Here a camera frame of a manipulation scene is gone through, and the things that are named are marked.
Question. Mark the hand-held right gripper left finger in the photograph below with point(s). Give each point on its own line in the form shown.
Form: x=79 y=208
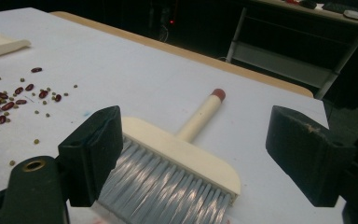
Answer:
x=90 y=161

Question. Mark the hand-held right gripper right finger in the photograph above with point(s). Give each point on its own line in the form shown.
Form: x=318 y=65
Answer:
x=304 y=155

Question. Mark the cream brush with grey bristles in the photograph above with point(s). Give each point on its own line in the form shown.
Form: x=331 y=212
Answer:
x=183 y=152

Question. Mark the group of red green beans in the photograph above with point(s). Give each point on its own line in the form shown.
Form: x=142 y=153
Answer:
x=7 y=106

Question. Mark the cream dustpan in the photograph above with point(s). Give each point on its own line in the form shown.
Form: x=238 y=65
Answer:
x=0 y=45

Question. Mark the small white round object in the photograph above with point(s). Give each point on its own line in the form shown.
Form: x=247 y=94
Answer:
x=352 y=14

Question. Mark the dark keyboard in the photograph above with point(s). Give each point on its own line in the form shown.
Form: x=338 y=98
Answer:
x=345 y=7

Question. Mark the white table frame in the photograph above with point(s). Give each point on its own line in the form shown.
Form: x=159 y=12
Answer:
x=279 y=62

